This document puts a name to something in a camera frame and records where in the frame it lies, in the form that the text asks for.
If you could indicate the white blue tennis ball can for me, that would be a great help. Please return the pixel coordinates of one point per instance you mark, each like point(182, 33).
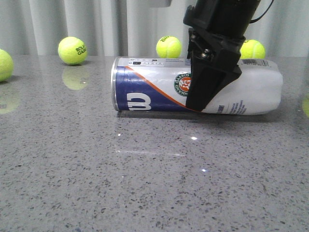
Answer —
point(161, 84)

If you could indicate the Wilson 3 tennis ball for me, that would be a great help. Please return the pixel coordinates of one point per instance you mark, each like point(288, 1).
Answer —
point(6, 65)

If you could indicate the grey pleated curtain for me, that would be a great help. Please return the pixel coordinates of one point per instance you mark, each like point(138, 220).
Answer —
point(133, 27)

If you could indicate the right back tennis ball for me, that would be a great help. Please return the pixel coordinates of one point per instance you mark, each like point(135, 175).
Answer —
point(252, 49)

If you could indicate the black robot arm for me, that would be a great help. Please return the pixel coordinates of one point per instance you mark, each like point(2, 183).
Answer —
point(216, 35)

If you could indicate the Roland Garros tennis ball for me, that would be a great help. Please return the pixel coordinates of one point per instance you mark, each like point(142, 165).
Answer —
point(72, 50)

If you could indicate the middle back tennis ball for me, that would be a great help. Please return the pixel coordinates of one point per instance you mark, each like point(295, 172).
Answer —
point(168, 47)

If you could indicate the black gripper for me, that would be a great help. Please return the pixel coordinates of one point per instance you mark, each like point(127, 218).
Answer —
point(216, 35)

